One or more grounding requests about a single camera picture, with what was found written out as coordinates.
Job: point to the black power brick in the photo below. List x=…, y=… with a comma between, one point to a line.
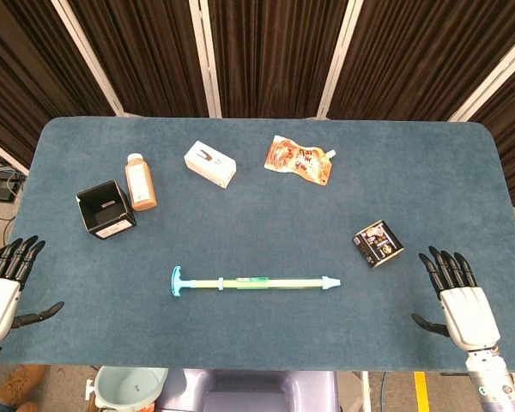
x=0, y=191

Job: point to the pale blue plastic basin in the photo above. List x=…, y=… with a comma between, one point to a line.
x=129, y=386

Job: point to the orange spout pouch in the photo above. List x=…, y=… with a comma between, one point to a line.
x=296, y=161

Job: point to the black open square box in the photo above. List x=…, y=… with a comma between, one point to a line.
x=111, y=227

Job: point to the long yellow-green tube tool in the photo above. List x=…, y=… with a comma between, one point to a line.
x=178, y=281

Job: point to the brown drink bottle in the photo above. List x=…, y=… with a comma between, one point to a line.
x=141, y=184

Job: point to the blue felt table mat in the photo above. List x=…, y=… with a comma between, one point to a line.
x=257, y=223

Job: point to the brown leather shoe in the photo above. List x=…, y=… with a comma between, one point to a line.
x=19, y=384

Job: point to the small black packet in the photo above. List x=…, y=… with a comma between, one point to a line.
x=377, y=244

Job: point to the purple robot torso base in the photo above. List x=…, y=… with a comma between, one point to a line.
x=249, y=390

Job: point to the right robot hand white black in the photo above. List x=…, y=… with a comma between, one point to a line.
x=470, y=313

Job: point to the white rectangular carton box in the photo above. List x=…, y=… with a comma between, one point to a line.
x=208, y=165

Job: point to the white table leg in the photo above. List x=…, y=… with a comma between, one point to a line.
x=366, y=390

